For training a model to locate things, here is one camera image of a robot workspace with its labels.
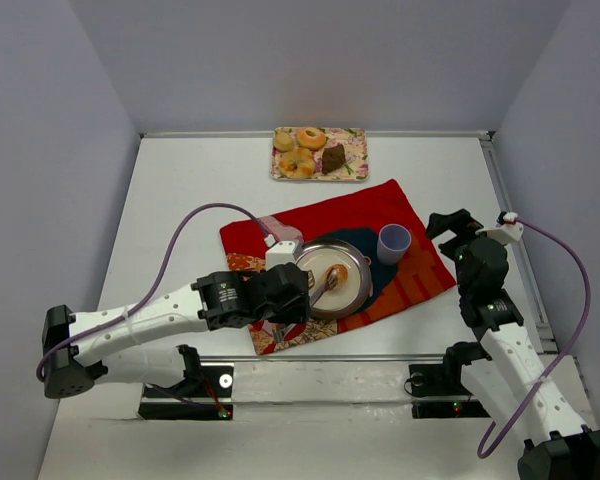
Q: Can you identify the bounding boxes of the metal tongs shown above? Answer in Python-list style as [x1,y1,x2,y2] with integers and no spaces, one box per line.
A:
[273,265,340,343]

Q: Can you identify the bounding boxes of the jam pastry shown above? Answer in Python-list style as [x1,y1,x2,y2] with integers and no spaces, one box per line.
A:
[322,263,349,293]

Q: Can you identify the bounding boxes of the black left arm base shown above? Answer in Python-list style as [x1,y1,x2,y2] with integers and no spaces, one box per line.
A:
[137,363,234,421]

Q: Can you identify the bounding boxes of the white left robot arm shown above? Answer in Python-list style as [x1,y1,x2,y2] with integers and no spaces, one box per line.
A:
[36,263,311,399]

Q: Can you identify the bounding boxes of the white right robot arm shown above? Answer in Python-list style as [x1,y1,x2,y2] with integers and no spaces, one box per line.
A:
[426,209,600,479]

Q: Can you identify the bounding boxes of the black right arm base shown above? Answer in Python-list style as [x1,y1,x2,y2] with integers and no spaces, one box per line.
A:
[403,363,489,419]

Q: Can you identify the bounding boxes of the silver metal plate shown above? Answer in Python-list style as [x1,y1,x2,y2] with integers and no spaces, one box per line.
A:
[296,238,372,321]

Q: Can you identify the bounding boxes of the lavender plastic cup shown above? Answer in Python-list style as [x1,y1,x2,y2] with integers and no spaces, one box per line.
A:
[376,224,412,265]

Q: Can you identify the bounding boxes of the red patterned cloth mat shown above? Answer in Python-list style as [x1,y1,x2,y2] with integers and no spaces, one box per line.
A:
[249,180,456,355]

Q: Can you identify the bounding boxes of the floral rectangular tray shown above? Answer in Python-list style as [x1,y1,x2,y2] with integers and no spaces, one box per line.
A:
[270,126,369,182]

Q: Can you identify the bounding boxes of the sugared round bun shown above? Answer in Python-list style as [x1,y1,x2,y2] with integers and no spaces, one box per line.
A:
[278,147,316,179]

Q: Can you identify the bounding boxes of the brown chocolate croissant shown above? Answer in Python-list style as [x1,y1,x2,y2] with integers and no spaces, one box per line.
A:
[321,144,346,175]

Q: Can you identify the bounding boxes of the small round pale bun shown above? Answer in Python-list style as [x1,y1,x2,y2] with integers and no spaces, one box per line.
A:
[273,130,295,152]

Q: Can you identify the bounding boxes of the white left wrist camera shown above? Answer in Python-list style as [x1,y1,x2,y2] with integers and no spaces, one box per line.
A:
[265,234,302,270]

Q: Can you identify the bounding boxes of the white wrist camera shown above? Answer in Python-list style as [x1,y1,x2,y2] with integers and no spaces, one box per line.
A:
[480,223,524,245]
[265,234,302,270]

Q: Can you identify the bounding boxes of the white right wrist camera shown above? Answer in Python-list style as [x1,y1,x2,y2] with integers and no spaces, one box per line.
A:
[480,223,524,245]

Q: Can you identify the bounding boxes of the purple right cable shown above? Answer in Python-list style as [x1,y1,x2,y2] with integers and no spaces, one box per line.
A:
[476,211,592,460]

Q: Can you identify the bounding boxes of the glazed ring donut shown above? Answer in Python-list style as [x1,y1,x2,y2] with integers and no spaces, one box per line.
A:
[296,127,327,151]

